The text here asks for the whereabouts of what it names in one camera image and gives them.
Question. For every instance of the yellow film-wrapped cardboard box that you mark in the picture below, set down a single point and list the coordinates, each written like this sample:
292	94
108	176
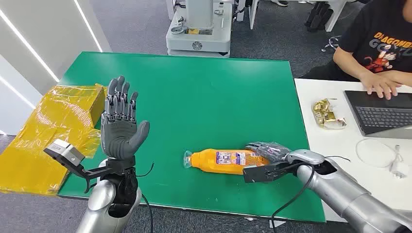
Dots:
48	128

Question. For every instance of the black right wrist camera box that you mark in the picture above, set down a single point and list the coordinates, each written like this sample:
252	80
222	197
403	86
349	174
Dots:
257	173

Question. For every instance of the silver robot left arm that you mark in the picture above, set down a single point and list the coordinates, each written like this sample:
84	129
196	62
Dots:
99	199

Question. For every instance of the gold foil snack wrapper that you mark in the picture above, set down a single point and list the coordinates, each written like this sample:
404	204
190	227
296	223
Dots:
326	114

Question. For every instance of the orange plastic bottle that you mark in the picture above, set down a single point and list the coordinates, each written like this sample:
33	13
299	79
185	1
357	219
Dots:
209	160

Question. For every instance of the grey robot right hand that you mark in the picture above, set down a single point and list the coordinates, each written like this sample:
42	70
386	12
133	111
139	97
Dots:
270	151

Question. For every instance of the dark grey laptop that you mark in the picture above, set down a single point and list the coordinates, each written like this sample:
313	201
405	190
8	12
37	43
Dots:
379	115

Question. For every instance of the shoe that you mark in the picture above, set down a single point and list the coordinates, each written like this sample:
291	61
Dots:
280	2

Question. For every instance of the white desk panel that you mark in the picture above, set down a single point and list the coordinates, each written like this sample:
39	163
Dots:
334	16

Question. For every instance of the person's right forearm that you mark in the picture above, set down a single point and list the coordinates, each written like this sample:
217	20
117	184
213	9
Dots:
347	64

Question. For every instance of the person's left forearm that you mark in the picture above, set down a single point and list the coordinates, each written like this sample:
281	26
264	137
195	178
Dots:
404	78

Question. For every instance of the person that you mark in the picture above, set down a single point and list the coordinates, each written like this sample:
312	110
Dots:
376	29

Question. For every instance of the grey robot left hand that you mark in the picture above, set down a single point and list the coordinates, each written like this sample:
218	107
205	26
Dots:
120	135

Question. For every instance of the person's right hand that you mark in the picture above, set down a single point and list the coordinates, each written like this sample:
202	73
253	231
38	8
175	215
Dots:
379	83

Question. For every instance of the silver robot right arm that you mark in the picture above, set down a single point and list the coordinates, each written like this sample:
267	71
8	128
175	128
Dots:
338	189

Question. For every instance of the black bag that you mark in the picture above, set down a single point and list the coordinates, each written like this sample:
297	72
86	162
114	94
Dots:
318	19

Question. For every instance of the grey robot base machine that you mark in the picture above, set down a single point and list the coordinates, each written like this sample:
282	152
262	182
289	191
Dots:
199	41

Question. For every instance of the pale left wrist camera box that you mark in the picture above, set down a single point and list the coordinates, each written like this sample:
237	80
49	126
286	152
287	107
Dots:
64	152

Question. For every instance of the white furniture leg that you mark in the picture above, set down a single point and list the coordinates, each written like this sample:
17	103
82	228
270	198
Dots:
252	13

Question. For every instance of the green table mat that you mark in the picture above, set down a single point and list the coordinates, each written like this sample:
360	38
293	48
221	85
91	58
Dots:
209	103

